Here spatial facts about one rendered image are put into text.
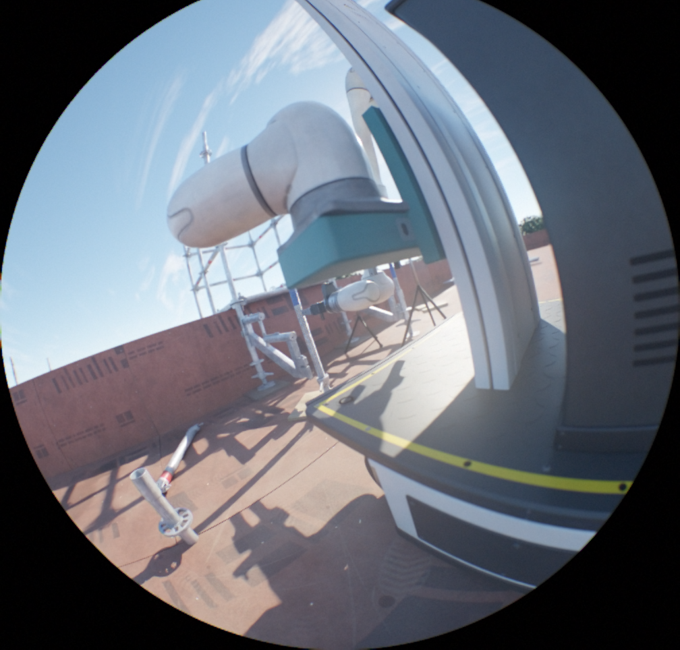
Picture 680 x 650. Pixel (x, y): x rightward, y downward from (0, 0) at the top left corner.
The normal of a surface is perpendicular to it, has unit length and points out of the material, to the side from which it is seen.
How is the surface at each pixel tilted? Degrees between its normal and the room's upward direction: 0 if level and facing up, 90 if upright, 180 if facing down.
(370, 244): 90
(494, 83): 90
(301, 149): 91
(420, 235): 90
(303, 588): 0
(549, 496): 0
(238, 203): 136
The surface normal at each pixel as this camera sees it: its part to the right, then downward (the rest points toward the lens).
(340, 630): -0.31, -0.95
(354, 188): 0.26, -0.13
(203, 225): 0.07, 0.79
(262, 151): -0.16, 0.06
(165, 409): 0.68, -0.18
